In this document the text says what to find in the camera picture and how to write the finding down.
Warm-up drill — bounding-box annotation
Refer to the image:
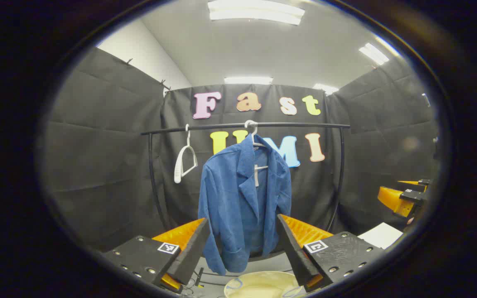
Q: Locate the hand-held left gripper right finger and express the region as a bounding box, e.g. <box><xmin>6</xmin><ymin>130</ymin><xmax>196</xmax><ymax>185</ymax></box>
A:
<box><xmin>276</xmin><ymin>214</ymin><xmax>384</xmax><ymax>292</ymax></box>

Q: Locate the black clothes rack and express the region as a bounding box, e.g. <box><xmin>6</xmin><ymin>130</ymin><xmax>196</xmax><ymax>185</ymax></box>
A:
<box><xmin>140</xmin><ymin>122</ymin><xmax>351</xmax><ymax>287</ymax></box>

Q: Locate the white floor sheet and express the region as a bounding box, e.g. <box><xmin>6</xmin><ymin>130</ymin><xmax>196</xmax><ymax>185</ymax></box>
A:
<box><xmin>358</xmin><ymin>223</ymin><xmax>404</xmax><ymax>250</ymax></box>

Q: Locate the beige laundry hamper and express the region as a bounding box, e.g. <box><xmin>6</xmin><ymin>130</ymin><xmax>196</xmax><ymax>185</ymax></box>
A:
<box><xmin>224</xmin><ymin>271</ymin><xmax>305</xmax><ymax>298</ymax></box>

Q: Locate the black backdrop cloth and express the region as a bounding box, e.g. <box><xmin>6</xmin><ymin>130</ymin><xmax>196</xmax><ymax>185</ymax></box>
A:
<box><xmin>42</xmin><ymin>47</ymin><xmax>440</xmax><ymax>253</ymax></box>

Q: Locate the blue corduroy jacket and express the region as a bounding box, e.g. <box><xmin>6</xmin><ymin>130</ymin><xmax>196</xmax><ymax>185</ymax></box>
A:
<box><xmin>198</xmin><ymin>133</ymin><xmax>293</xmax><ymax>276</ymax></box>

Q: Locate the white plastic hanger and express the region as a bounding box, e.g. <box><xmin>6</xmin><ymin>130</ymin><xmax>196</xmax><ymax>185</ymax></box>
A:
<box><xmin>174</xmin><ymin>124</ymin><xmax>198</xmax><ymax>184</ymax></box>
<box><xmin>244</xmin><ymin>120</ymin><xmax>270</xmax><ymax>187</ymax></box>

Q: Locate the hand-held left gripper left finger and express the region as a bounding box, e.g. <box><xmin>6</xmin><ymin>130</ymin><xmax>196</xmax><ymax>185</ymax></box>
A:
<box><xmin>101</xmin><ymin>218</ymin><xmax>211</xmax><ymax>294</ymax></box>

